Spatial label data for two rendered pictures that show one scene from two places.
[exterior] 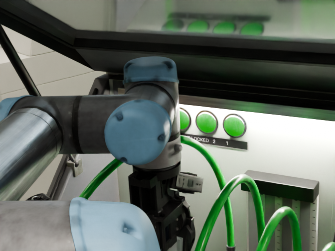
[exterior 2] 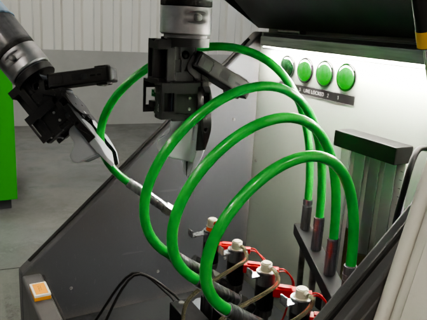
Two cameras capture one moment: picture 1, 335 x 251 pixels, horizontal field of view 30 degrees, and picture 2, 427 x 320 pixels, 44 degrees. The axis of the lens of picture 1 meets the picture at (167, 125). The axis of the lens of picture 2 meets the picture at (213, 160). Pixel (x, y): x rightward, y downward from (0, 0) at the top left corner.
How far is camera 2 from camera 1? 0.57 m
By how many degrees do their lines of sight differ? 30
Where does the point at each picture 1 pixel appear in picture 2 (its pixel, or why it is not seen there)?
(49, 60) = not seen: hidden behind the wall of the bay
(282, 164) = (382, 124)
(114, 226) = not seen: outside the picture
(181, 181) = (208, 65)
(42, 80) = not seen: hidden behind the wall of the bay
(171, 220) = (176, 92)
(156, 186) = (168, 51)
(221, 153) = (332, 108)
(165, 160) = (180, 25)
